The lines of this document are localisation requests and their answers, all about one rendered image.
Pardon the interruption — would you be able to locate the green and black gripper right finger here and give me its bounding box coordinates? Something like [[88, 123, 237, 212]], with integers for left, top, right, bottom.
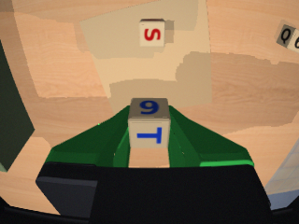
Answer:
[[167, 105, 254, 167]]

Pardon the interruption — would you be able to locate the beige flat mat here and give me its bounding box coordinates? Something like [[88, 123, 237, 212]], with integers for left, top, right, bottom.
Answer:
[[79, 0, 212, 115]]

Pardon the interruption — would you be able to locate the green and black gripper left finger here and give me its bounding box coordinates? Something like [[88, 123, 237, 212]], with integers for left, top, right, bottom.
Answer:
[[44, 105, 131, 167]]

